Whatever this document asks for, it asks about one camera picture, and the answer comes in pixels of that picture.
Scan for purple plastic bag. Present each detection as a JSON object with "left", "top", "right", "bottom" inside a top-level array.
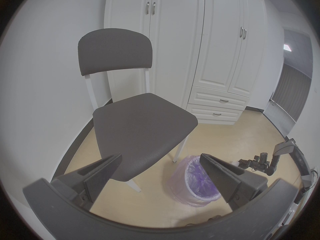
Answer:
[{"left": 168, "top": 155, "right": 222, "bottom": 208}]

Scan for white trash bin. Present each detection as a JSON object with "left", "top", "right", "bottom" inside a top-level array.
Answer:
[{"left": 184, "top": 159, "right": 222, "bottom": 201}]

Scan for grey curtain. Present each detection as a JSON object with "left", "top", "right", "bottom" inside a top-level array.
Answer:
[{"left": 271, "top": 63, "right": 312, "bottom": 123}]

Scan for white chair grey cushions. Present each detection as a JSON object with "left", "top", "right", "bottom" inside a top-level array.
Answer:
[{"left": 77, "top": 28, "right": 199, "bottom": 192}]

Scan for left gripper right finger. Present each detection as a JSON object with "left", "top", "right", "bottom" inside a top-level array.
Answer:
[{"left": 199, "top": 153, "right": 270, "bottom": 211}]

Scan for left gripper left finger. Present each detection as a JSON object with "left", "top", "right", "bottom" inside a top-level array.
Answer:
[{"left": 51, "top": 153, "right": 123, "bottom": 212}]

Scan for white wardrobe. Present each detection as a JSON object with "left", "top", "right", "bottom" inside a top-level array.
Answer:
[{"left": 104, "top": 0, "right": 265, "bottom": 126}]

